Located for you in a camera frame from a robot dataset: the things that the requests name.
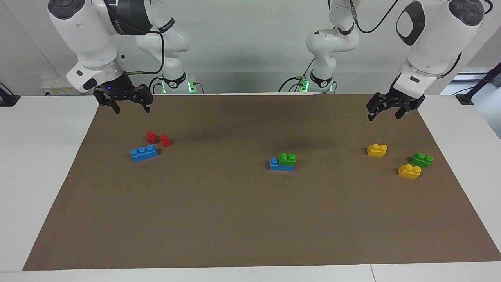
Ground blue three-stud toy block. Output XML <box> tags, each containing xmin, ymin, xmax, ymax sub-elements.
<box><xmin>130</xmin><ymin>145</ymin><xmax>159</xmax><ymax>163</ymax></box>
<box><xmin>269</xmin><ymin>158</ymin><xmax>295</xmax><ymax>172</ymax></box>

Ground yellow two-stud toy block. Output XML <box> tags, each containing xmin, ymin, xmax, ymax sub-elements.
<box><xmin>366</xmin><ymin>143</ymin><xmax>388</xmax><ymax>158</ymax></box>
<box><xmin>398</xmin><ymin>164</ymin><xmax>422</xmax><ymax>180</ymax></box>

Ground white power box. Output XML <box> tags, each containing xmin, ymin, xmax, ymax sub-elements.
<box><xmin>40</xmin><ymin>77</ymin><xmax>77</xmax><ymax>96</ymax></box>

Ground black stand pole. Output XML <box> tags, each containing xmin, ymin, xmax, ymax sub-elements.
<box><xmin>456</xmin><ymin>61</ymin><xmax>501</xmax><ymax>106</ymax></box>

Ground black table clamp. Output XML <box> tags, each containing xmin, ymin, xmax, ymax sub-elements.
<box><xmin>0</xmin><ymin>82</ymin><xmax>21</xmax><ymax>107</ymax></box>

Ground brown table mat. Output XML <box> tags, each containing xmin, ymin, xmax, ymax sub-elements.
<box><xmin>22</xmin><ymin>93</ymin><xmax>501</xmax><ymax>271</ymax></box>

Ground black base cable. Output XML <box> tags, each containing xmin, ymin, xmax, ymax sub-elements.
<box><xmin>148</xmin><ymin>76</ymin><xmax>164</xmax><ymax>95</ymax></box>
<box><xmin>278</xmin><ymin>58</ymin><xmax>315</xmax><ymax>94</ymax></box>

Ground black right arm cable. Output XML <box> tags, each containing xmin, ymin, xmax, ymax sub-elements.
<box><xmin>125</xmin><ymin>31</ymin><xmax>165</xmax><ymax>76</ymax></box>

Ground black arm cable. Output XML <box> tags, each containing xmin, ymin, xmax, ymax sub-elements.
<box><xmin>125</xmin><ymin>31</ymin><xmax>165</xmax><ymax>76</ymax></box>
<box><xmin>350</xmin><ymin>0</ymin><xmax>400</xmax><ymax>34</ymax></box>

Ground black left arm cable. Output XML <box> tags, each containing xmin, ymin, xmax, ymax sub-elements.
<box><xmin>350</xmin><ymin>0</ymin><xmax>400</xmax><ymax>34</ymax></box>

